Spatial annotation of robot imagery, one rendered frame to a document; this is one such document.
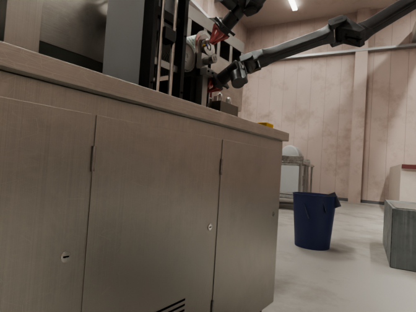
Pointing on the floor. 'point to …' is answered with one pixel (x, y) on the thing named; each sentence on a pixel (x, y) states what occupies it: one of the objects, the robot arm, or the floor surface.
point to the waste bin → (314, 219)
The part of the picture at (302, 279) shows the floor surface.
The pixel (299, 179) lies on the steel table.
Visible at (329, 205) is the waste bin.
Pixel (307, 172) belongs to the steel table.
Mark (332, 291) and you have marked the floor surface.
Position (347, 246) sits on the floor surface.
